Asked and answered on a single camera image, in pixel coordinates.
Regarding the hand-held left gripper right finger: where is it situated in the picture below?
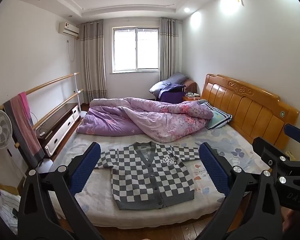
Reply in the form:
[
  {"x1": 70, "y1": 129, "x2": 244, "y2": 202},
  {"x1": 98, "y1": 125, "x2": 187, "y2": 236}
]
[{"x1": 197, "y1": 142, "x2": 283, "y2": 240}]

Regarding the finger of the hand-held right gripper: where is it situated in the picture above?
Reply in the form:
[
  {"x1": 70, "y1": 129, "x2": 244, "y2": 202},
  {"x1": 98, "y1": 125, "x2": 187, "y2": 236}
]
[
  {"x1": 252, "y1": 137, "x2": 300, "y2": 180},
  {"x1": 284, "y1": 124, "x2": 300, "y2": 153}
]

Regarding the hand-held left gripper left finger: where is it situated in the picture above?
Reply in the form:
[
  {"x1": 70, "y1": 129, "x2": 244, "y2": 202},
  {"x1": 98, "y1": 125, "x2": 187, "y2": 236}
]
[{"x1": 17, "y1": 142, "x2": 105, "y2": 240}]

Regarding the grey white checkered cardigan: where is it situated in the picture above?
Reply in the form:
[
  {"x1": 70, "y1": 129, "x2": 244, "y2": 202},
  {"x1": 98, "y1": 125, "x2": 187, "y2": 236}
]
[{"x1": 94, "y1": 141, "x2": 200, "y2": 210}]

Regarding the person's right hand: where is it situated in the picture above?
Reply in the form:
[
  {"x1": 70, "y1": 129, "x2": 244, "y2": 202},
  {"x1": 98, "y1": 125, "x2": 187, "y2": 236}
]
[{"x1": 282, "y1": 209, "x2": 295, "y2": 233}]

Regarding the bed with floral sheet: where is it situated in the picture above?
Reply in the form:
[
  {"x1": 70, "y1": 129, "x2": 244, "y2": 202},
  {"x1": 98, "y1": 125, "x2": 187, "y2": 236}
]
[{"x1": 50, "y1": 124, "x2": 272, "y2": 230}]

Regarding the dark top white cabinet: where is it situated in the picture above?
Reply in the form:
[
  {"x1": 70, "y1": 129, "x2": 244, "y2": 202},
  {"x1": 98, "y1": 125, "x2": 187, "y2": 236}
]
[{"x1": 32, "y1": 102, "x2": 82, "y2": 158}]

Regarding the light blue striped pillow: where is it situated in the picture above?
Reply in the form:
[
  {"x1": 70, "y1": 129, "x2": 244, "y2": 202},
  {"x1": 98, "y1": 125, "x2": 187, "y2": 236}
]
[{"x1": 200, "y1": 100, "x2": 233, "y2": 131}]

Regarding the wooden headboard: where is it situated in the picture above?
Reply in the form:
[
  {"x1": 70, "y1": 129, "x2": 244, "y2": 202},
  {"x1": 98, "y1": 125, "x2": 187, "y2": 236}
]
[{"x1": 201, "y1": 74, "x2": 300, "y2": 153}]

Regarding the purple floral quilt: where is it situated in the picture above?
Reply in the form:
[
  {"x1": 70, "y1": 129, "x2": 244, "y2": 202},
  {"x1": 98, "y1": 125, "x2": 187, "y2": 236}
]
[{"x1": 76, "y1": 97, "x2": 214, "y2": 143}]

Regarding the wooden nightstand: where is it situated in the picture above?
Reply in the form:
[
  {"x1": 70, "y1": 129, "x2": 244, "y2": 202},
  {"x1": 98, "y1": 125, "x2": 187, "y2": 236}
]
[{"x1": 182, "y1": 95, "x2": 203, "y2": 102}]

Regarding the pink towel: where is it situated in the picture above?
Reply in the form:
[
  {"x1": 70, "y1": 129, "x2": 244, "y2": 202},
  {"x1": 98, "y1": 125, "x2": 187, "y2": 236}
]
[{"x1": 10, "y1": 92, "x2": 42, "y2": 157}]

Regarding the grey striped cloth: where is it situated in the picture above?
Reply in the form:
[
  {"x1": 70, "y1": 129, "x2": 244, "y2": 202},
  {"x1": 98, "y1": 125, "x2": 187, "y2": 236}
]
[{"x1": 2, "y1": 100, "x2": 44, "y2": 169}]

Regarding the brown chair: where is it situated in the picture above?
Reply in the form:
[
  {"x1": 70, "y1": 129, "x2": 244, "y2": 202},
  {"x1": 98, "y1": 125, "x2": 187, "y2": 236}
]
[{"x1": 184, "y1": 79, "x2": 198, "y2": 97}]

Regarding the purple cloth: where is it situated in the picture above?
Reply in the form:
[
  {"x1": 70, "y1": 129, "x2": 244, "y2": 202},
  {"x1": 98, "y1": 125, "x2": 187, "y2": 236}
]
[{"x1": 158, "y1": 84, "x2": 186, "y2": 103}]

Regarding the white checked cloth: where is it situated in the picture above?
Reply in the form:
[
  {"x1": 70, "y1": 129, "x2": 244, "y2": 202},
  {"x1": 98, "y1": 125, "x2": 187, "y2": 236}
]
[{"x1": 0, "y1": 187, "x2": 22, "y2": 234}]

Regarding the grey beige curtain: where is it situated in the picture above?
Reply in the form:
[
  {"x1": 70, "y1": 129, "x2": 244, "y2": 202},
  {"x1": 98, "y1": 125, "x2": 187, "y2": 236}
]
[
  {"x1": 79, "y1": 20, "x2": 107, "y2": 104},
  {"x1": 159, "y1": 17, "x2": 183, "y2": 83}
]

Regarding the white framed window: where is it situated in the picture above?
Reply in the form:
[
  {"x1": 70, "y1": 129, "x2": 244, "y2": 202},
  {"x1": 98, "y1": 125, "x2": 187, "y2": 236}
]
[{"x1": 112, "y1": 26, "x2": 160, "y2": 73}]

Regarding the white air conditioner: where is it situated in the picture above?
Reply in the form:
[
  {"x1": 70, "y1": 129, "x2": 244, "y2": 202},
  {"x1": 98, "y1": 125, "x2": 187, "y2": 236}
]
[{"x1": 59, "y1": 22, "x2": 80, "y2": 39}]

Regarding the wooden barre rail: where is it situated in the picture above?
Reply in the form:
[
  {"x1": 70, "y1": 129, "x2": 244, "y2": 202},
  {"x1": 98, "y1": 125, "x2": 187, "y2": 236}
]
[
  {"x1": 14, "y1": 89, "x2": 84, "y2": 148},
  {"x1": 0, "y1": 72, "x2": 80, "y2": 110}
]

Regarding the white barre post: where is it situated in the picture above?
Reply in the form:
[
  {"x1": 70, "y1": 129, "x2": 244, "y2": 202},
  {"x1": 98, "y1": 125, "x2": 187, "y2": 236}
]
[{"x1": 74, "y1": 73, "x2": 81, "y2": 120}]

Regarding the air conditioner cable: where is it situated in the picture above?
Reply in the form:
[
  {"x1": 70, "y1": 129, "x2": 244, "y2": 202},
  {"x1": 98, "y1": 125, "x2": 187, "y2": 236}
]
[{"x1": 67, "y1": 39, "x2": 76, "y2": 62}]

